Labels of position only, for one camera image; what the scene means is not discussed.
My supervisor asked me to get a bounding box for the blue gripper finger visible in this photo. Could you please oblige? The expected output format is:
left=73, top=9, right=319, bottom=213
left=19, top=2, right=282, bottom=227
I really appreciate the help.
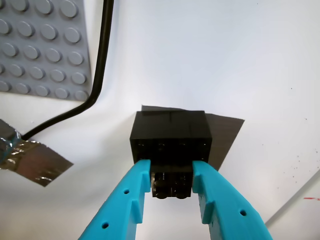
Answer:
left=78, top=159, right=152, bottom=240
left=191, top=160, right=275, bottom=240

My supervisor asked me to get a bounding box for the black lego cube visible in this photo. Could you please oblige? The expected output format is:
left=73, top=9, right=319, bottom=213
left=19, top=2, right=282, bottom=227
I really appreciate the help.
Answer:
left=129, top=110, right=214, bottom=201

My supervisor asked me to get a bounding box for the dark gray tape square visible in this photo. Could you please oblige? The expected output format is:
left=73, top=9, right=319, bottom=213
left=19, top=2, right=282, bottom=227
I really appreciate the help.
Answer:
left=140, top=104, right=246, bottom=173

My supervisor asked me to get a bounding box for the silver foil tape piece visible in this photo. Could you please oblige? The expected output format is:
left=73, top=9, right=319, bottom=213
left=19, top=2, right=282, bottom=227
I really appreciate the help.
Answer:
left=0, top=118, right=75, bottom=188

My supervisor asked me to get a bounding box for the gray lego baseplate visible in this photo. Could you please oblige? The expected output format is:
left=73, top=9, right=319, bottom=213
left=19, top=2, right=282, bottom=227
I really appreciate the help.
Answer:
left=0, top=0, right=92, bottom=102

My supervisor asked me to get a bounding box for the thick black cable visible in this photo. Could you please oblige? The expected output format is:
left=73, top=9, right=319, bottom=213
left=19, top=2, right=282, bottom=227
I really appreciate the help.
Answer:
left=21, top=0, right=115, bottom=141

